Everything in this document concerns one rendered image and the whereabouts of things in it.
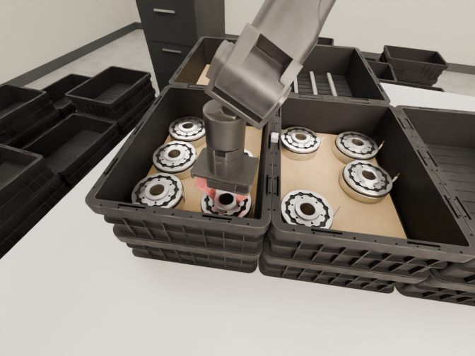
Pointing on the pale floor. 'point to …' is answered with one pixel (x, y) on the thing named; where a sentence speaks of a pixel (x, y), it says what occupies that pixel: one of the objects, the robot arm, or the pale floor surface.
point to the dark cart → (177, 30)
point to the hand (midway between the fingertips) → (225, 197)
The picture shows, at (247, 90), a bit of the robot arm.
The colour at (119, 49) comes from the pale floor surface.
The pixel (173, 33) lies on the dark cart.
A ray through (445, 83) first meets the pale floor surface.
